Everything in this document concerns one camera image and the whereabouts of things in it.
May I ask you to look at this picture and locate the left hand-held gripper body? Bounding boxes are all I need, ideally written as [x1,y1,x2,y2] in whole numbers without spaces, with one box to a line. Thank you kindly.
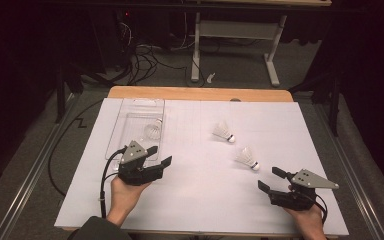
[118,140,165,187]

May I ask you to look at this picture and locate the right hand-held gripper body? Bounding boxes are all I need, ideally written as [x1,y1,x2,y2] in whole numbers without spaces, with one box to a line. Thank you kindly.
[268,168,340,212]

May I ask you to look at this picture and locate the white feather shuttlecock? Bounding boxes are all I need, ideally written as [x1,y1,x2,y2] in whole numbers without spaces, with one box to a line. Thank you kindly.
[212,120,236,144]
[234,146,261,172]
[143,118,164,142]

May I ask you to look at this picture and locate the clear plastic box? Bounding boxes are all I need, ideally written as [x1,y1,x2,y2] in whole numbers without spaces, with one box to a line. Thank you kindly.
[104,97,166,173]

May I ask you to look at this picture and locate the person's right hand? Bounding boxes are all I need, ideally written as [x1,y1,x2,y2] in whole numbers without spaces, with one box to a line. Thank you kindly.
[282,184,328,240]

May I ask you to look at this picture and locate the person's left hand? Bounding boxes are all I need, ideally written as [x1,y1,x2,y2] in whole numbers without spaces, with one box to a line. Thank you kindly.
[108,175,153,216]

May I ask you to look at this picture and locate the white table board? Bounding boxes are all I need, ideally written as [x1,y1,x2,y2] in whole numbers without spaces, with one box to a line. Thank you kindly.
[53,97,350,238]

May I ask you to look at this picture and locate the black stand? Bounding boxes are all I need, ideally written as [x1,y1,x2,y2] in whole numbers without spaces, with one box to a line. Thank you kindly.
[288,71,343,138]
[54,61,85,124]

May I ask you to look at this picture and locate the white-framed desk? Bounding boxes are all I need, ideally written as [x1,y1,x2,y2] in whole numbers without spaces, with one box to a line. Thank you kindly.
[184,0,333,88]

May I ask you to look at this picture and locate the right hand-held gripper cable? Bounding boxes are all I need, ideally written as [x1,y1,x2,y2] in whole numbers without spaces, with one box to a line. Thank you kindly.
[313,193,329,225]

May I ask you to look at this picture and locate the hand-held gripper cable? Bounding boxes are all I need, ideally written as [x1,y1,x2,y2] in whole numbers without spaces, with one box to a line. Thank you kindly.
[99,146,128,220]
[313,193,329,225]

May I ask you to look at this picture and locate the left hand-held gripper cable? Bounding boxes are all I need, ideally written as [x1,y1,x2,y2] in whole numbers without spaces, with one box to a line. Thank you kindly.
[99,146,128,220]

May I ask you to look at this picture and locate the metal floor rail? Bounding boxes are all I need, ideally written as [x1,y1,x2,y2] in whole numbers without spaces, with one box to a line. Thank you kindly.
[0,93,83,240]
[314,102,384,240]

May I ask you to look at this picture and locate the long black floor cable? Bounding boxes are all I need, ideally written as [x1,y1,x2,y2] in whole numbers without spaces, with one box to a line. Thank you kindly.
[47,99,105,198]

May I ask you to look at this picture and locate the black cable bundle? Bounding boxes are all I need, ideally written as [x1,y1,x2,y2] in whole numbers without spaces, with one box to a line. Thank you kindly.
[111,43,189,87]

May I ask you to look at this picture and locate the white hanging cables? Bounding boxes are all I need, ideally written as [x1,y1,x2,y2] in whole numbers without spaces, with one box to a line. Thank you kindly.
[119,21,134,53]

